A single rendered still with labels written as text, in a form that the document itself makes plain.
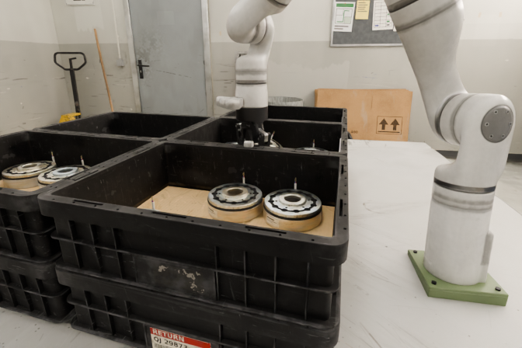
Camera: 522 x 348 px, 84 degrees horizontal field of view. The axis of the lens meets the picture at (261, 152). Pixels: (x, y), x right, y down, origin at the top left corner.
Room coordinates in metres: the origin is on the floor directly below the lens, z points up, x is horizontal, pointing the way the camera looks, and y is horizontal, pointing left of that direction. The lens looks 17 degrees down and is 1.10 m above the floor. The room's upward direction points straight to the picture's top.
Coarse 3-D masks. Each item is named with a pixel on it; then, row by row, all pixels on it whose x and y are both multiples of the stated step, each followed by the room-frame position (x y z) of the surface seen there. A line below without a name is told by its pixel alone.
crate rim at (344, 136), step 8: (208, 120) 0.85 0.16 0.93; (216, 120) 0.88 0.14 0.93; (272, 120) 0.86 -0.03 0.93; (280, 120) 0.86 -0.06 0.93; (288, 120) 0.85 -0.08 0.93; (192, 128) 0.75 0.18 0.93; (344, 128) 0.76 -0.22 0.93; (176, 136) 0.67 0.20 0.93; (344, 136) 0.67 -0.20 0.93; (224, 144) 0.59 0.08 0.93; (232, 144) 0.59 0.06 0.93; (240, 144) 0.59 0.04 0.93; (344, 144) 0.59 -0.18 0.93; (320, 152) 0.54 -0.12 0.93; (328, 152) 0.54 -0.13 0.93; (336, 152) 0.54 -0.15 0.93; (344, 152) 0.54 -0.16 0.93
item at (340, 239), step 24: (168, 144) 0.61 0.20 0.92; (192, 144) 0.60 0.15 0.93; (216, 144) 0.59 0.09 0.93; (48, 192) 0.36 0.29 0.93; (48, 216) 0.34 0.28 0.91; (72, 216) 0.33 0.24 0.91; (96, 216) 0.32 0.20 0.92; (120, 216) 0.31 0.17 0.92; (144, 216) 0.30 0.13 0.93; (168, 216) 0.30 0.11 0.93; (192, 216) 0.30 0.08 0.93; (336, 216) 0.30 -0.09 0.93; (192, 240) 0.28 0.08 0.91; (216, 240) 0.27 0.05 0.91; (240, 240) 0.27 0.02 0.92; (264, 240) 0.26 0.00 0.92; (288, 240) 0.25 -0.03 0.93; (312, 240) 0.25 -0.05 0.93; (336, 240) 0.25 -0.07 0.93; (336, 264) 0.24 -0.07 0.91
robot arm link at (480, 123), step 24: (456, 96) 0.50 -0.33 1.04; (480, 96) 0.46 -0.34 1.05; (504, 96) 0.46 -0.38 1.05; (456, 120) 0.47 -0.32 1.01; (480, 120) 0.44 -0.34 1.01; (504, 120) 0.44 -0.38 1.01; (456, 144) 0.49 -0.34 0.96; (480, 144) 0.44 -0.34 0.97; (504, 144) 0.45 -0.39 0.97; (456, 168) 0.45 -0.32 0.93; (480, 168) 0.44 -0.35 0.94; (504, 168) 0.45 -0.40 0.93; (480, 192) 0.43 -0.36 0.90
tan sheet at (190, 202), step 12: (168, 192) 0.57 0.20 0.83; (180, 192) 0.57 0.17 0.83; (192, 192) 0.57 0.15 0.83; (204, 192) 0.57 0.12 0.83; (144, 204) 0.52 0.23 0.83; (156, 204) 0.52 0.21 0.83; (168, 204) 0.52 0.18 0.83; (180, 204) 0.52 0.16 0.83; (192, 204) 0.52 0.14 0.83; (204, 204) 0.52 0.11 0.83; (204, 216) 0.47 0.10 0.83; (324, 216) 0.47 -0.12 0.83; (324, 228) 0.43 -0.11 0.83
